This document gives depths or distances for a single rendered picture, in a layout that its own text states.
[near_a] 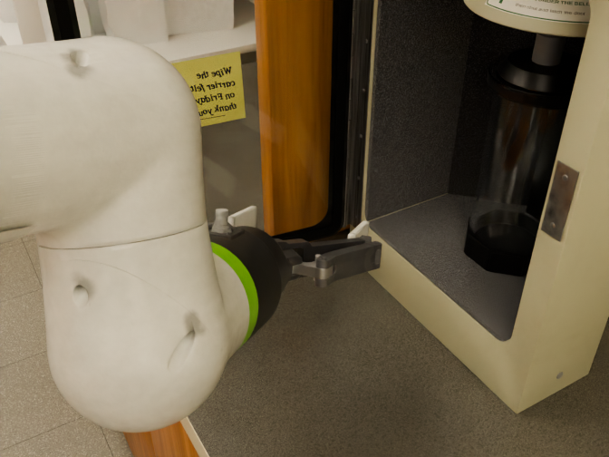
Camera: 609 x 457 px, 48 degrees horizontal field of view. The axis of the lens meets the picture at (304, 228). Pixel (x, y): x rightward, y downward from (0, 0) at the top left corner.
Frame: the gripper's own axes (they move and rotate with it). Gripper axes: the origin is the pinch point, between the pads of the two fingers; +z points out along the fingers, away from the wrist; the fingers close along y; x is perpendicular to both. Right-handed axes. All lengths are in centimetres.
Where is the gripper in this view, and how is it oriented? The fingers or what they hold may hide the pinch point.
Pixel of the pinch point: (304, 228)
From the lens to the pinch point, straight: 74.7
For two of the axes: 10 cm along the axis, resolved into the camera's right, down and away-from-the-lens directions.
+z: 3.0, -2.0, 9.3
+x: -0.7, 9.7, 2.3
